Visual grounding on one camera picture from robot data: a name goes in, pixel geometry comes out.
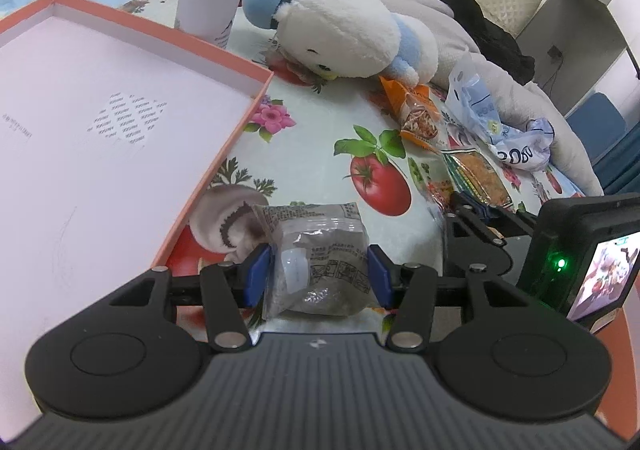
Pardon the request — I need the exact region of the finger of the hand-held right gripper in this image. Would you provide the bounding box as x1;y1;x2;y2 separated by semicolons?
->
447;190;508;247

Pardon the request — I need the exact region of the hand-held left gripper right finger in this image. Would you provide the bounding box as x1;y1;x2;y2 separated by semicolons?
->
367;244;533;353

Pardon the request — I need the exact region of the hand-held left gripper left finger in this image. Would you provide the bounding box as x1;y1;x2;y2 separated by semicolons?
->
107;245;276;352

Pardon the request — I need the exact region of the green packet with brown snack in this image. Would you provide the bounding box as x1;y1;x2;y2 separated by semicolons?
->
440;145;516;211

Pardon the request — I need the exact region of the clear packet with grey contents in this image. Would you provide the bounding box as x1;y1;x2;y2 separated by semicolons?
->
252;201;381;328

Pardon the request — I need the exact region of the shallow orange box lid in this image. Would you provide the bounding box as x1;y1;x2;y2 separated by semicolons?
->
0;0;275;431

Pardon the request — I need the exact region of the crumpled blue white plastic bag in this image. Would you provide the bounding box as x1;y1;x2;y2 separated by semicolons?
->
487;117;557;172

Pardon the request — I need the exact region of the clear blue print plastic bag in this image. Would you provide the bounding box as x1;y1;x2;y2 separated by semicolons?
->
444;53;503;143

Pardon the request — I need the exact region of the orange snack packet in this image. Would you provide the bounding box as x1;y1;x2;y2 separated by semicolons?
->
377;75;451;153

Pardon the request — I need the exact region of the blue chair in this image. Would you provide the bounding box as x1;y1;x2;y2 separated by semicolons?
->
565;93;640;198

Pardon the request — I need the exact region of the vegetable print sheet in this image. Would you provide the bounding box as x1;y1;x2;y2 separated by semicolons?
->
115;0;601;346

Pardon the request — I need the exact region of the white and blue plush toy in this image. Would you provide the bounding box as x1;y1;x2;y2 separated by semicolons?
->
241;0;440;87

